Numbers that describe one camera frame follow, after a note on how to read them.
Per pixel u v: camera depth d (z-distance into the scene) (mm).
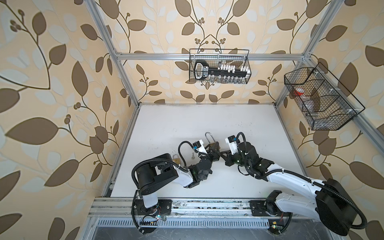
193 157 924
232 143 738
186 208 753
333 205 406
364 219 377
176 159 897
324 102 734
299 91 807
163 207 741
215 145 801
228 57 911
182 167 551
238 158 707
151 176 464
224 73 829
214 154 733
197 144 722
